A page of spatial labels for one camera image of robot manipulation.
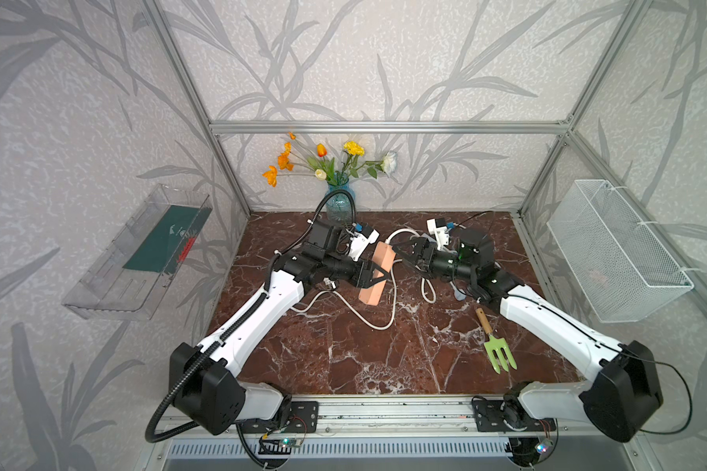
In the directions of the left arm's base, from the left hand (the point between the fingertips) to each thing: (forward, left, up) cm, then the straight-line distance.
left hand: (381, 272), depth 73 cm
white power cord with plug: (+16, -7, -25) cm, 30 cm away
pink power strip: (+2, -1, +4) cm, 5 cm away
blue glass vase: (+41, +15, -17) cm, 47 cm away
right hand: (+3, -4, +4) cm, 6 cm away
